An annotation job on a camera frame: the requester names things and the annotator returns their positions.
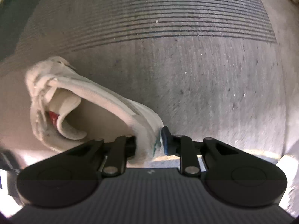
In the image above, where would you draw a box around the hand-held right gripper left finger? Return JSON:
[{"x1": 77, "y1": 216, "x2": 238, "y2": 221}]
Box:
[{"x1": 57, "y1": 134, "x2": 137, "y2": 177}]

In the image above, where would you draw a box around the off-white low-top sneaker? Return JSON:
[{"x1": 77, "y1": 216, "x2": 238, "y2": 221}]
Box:
[{"x1": 24, "y1": 55, "x2": 165, "y2": 164}]

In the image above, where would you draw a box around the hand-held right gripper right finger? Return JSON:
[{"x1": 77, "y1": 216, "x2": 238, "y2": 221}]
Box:
[{"x1": 161, "y1": 126, "x2": 246, "y2": 177}]

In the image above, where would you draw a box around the black rubber doormat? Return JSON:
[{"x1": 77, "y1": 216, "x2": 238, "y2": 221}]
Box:
[{"x1": 0, "y1": 0, "x2": 54, "y2": 61}]

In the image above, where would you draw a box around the grey mat with gold line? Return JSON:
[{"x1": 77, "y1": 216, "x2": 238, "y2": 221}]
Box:
[{"x1": 0, "y1": 35, "x2": 290, "y2": 166}]

